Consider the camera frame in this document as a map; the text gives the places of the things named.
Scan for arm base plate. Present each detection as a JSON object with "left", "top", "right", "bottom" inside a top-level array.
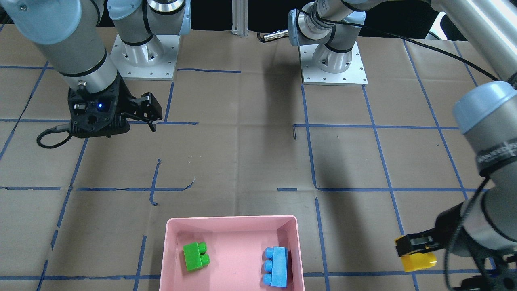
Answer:
[
  {"left": 110, "top": 35, "right": 181, "bottom": 81},
  {"left": 299, "top": 42, "right": 369, "bottom": 86}
]

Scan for aluminium frame post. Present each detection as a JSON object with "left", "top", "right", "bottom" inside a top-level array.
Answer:
[{"left": 231, "top": 0, "right": 249, "bottom": 38}]

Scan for pink plastic box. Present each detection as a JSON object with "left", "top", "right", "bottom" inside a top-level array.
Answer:
[{"left": 159, "top": 215, "right": 305, "bottom": 291}]

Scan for green toy block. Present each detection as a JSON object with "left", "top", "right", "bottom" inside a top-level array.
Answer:
[{"left": 183, "top": 242, "right": 210, "bottom": 272}]

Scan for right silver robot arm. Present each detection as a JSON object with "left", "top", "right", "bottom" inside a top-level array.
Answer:
[{"left": 1, "top": 0, "right": 191, "bottom": 142}]

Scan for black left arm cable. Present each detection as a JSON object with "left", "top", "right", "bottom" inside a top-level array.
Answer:
[{"left": 297, "top": 8, "right": 501, "bottom": 83}]

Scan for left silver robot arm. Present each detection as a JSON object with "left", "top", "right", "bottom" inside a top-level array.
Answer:
[{"left": 287, "top": 0, "right": 516, "bottom": 291}]

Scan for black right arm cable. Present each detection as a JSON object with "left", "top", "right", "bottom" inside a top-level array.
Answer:
[{"left": 36, "top": 124, "right": 75, "bottom": 149}]

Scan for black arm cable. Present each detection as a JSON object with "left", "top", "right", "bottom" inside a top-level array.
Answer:
[
  {"left": 297, "top": 8, "right": 501, "bottom": 83},
  {"left": 36, "top": 124, "right": 75, "bottom": 149}
]

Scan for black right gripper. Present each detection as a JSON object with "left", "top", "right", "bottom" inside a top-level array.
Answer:
[{"left": 67, "top": 77, "right": 163, "bottom": 138}]

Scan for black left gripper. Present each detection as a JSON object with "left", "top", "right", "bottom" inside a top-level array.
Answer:
[{"left": 395, "top": 202, "right": 516, "bottom": 291}]

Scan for blue toy block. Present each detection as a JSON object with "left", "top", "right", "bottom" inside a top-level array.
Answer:
[{"left": 262, "top": 246, "right": 288, "bottom": 289}]

